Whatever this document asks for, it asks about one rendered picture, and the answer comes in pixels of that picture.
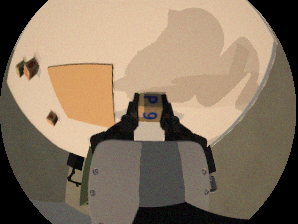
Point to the tan flat mat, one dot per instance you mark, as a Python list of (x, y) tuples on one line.
[(85, 92)]

